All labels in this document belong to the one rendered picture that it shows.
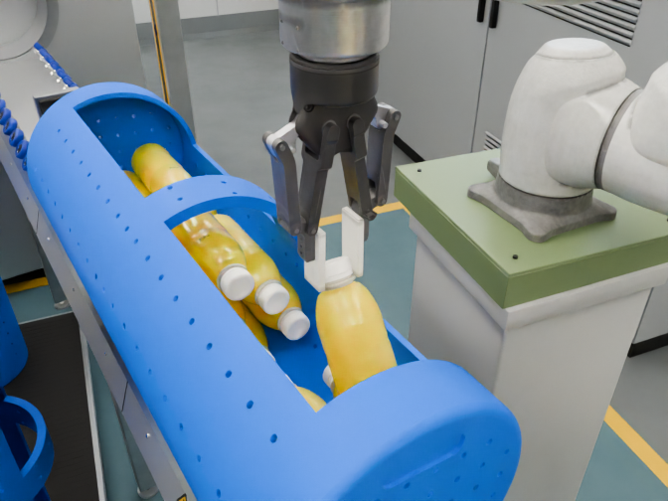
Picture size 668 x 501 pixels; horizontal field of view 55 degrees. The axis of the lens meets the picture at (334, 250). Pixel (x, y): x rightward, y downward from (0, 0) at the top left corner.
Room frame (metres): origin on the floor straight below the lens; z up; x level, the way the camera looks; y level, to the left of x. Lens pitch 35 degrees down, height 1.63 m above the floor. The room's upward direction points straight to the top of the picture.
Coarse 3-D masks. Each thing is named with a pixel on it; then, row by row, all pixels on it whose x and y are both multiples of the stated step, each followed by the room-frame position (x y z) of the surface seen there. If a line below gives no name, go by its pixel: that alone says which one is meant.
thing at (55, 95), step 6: (54, 90) 1.42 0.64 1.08; (60, 90) 1.42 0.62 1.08; (66, 90) 1.42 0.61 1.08; (72, 90) 1.42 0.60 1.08; (36, 96) 1.38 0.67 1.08; (42, 96) 1.38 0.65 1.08; (48, 96) 1.39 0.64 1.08; (54, 96) 1.40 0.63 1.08; (60, 96) 1.40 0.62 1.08; (36, 102) 1.37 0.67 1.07; (42, 102) 1.37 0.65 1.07; (48, 102) 1.37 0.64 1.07; (54, 102) 1.38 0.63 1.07; (36, 108) 1.39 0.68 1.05; (42, 108) 1.36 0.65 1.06; (48, 108) 1.37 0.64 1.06; (42, 114) 1.37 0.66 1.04
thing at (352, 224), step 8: (344, 208) 0.55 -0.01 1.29; (344, 216) 0.55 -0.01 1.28; (352, 216) 0.54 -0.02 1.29; (344, 224) 0.55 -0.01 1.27; (352, 224) 0.54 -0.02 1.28; (360, 224) 0.53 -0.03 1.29; (344, 232) 0.55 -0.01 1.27; (352, 232) 0.54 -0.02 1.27; (360, 232) 0.53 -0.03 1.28; (344, 240) 0.55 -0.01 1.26; (352, 240) 0.54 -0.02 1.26; (360, 240) 0.53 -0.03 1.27; (344, 248) 0.55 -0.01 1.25; (352, 248) 0.54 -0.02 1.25; (360, 248) 0.53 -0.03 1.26; (352, 256) 0.54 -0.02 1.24; (360, 256) 0.53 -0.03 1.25; (352, 264) 0.54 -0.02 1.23; (360, 264) 0.53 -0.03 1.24; (360, 272) 0.53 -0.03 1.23
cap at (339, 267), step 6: (336, 258) 0.55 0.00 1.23; (342, 258) 0.53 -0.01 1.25; (348, 258) 0.53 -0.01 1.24; (330, 264) 0.52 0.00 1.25; (336, 264) 0.52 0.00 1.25; (342, 264) 0.52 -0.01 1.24; (348, 264) 0.53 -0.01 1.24; (330, 270) 0.52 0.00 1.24; (336, 270) 0.52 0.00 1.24; (342, 270) 0.52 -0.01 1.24; (348, 270) 0.53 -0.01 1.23; (330, 276) 0.52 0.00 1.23; (336, 276) 0.52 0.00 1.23; (342, 276) 0.52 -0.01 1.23
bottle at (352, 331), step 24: (336, 288) 0.51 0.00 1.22; (360, 288) 0.51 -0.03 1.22; (336, 312) 0.49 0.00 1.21; (360, 312) 0.49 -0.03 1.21; (336, 336) 0.48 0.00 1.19; (360, 336) 0.47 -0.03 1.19; (384, 336) 0.49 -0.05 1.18; (336, 360) 0.47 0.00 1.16; (360, 360) 0.46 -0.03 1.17; (384, 360) 0.47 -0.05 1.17; (336, 384) 0.46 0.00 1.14
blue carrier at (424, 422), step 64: (64, 128) 0.93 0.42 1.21; (128, 128) 1.07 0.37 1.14; (64, 192) 0.80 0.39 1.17; (128, 192) 0.71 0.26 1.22; (192, 192) 0.69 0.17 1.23; (256, 192) 0.73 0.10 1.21; (128, 256) 0.61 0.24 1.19; (128, 320) 0.54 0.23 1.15; (192, 320) 0.49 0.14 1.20; (384, 320) 0.59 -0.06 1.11; (192, 384) 0.42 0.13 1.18; (256, 384) 0.39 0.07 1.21; (320, 384) 0.61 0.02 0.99; (384, 384) 0.37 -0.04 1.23; (448, 384) 0.38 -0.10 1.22; (192, 448) 0.38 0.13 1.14; (256, 448) 0.34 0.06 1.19; (320, 448) 0.32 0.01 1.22; (384, 448) 0.31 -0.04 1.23; (448, 448) 0.35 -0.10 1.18; (512, 448) 0.39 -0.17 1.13
